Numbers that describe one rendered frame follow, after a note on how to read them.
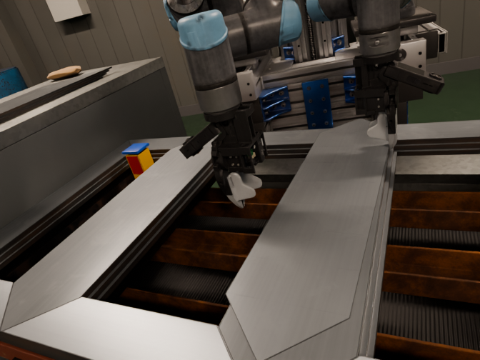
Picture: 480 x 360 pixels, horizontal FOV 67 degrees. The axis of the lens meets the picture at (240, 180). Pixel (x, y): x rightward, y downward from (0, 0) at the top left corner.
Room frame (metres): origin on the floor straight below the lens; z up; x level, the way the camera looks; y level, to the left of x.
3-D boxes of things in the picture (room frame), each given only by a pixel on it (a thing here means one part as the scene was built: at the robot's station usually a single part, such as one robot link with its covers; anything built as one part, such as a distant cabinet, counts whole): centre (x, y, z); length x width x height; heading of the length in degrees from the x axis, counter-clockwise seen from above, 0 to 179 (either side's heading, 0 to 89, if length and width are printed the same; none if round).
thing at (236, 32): (0.73, -0.02, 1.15); 0.11 x 0.11 x 0.08; 2
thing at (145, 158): (1.04, 0.28, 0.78); 0.05 x 0.05 x 0.19; 60
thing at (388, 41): (0.72, -0.33, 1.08); 0.08 x 0.08 x 0.05
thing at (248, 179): (0.64, -0.01, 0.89); 0.06 x 0.03 x 0.09; 60
